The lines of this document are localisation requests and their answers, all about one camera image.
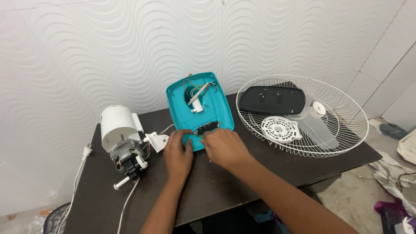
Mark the person's right hand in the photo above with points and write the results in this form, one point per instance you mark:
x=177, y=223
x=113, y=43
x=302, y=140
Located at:
x=226, y=148

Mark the white pivot bracket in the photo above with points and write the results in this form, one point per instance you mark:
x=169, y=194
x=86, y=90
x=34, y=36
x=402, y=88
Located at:
x=156, y=140

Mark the grey green cloth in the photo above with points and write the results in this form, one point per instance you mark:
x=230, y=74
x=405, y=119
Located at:
x=392, y=130

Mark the white bag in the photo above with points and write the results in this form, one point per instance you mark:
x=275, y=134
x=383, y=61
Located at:
x=408, y=148

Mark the purple bag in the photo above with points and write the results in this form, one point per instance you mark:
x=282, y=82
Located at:
x=391, y=211

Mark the person's left hand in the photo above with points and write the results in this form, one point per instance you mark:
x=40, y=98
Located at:
x=177, y=159

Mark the white round blade nut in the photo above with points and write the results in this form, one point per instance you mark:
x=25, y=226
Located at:
x=319, y=108

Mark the black fan guard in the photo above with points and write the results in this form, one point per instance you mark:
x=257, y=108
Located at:
x=53, y=219

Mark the white crumpled cloth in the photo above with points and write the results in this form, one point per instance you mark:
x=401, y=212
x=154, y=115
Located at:
x=388, y=170

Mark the grey fan motor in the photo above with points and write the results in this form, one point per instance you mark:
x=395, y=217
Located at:
x=128, y=159

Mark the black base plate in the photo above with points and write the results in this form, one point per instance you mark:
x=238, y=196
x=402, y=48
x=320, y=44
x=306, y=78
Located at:
x=273, y=100

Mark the blue plastic bag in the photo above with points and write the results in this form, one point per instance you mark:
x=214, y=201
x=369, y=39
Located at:
x=268, y=217

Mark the white round vented plate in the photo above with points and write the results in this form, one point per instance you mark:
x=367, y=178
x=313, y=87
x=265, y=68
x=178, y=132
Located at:
x=280, y=129

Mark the black switch block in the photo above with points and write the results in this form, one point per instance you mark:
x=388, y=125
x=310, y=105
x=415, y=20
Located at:
x=208, y=127

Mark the white plastic neck tube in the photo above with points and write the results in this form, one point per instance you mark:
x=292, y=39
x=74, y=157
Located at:
x=197, y=99

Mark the white motor housing cover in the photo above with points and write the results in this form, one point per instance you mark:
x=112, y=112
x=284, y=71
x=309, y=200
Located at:
x=117, y=125

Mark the translucent fan blade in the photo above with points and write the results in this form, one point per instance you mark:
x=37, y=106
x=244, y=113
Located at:
x=317, y=128

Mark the teal fan base cover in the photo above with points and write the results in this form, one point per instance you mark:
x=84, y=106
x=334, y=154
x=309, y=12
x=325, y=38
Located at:
x=213, y=109

